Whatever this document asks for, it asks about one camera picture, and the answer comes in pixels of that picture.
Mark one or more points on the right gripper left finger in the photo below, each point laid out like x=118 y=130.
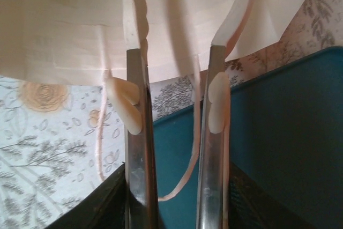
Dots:
x=139 y=159

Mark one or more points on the floral tablecloth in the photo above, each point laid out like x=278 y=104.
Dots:
x=40 y=146

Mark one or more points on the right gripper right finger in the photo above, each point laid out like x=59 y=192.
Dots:
x=214 y=159

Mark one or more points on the white green printed paper bag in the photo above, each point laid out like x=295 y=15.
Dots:
x=67 y=25

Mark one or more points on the teal plastic tray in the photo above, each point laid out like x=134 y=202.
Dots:
x=281 y=132

